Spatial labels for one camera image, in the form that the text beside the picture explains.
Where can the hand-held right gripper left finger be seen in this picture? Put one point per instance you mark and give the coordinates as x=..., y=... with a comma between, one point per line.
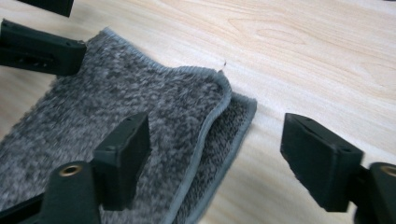
x=124, y=168

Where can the grey fluffy towel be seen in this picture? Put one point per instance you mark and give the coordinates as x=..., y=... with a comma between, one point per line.
x=130, y=93

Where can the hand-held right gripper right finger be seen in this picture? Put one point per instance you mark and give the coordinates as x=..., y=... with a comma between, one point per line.
x=320, y=168

